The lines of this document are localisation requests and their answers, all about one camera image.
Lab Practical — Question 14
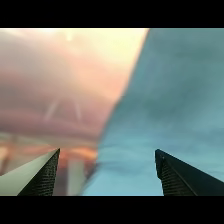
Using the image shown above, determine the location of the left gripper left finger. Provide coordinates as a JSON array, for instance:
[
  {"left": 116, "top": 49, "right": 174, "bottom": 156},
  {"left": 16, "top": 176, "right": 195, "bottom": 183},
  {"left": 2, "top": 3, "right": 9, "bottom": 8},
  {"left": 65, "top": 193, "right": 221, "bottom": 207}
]
[{"left": 0, "top": 148, "right": 61, "bottom": 197}]

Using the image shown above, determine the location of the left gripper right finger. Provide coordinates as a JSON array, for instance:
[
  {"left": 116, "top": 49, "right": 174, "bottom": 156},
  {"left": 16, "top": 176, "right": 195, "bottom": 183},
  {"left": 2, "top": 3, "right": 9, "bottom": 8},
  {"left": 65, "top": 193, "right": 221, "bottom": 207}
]
[{"left": 154, "top": 148, "right": 224, "bottom": 197}]

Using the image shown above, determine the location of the blue-grey garment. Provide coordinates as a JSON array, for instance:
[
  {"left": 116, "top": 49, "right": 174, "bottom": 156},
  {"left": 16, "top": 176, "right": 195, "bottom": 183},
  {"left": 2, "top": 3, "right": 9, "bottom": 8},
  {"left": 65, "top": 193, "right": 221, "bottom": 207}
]
[{"left": 81, "top": 28, "right": 224, "bottom": 197}]

